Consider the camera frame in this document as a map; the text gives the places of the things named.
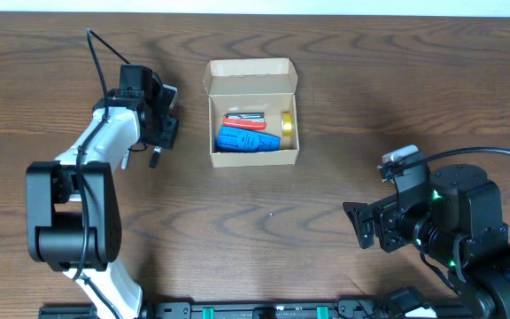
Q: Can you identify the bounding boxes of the black whiteboard marker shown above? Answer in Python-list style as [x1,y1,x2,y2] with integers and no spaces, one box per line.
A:
[149,146,162,168]

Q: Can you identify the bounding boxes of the blue plastic tool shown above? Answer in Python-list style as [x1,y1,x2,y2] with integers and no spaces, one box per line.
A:
[216,126,281,152]

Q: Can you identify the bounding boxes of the red black stapler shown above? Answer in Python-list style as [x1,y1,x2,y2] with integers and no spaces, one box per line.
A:
[222,113,267,130]

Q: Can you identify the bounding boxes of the yellow tape roll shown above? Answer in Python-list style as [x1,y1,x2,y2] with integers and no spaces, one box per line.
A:
[281,112,293,136]

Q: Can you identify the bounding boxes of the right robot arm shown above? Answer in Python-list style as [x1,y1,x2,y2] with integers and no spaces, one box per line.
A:
[343,145,510,318]

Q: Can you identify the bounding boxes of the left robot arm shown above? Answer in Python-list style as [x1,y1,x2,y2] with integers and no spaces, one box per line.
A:
[26,64,178,318]

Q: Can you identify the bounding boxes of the black cap Sharpie marker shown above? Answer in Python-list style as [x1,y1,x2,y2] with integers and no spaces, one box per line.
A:
[120,150,131,170]

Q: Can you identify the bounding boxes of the open cardboard box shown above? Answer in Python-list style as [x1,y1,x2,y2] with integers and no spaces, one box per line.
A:
[203,58,299,167]

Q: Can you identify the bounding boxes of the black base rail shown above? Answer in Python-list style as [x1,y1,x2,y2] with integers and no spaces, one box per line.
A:
[38,297,483,319]

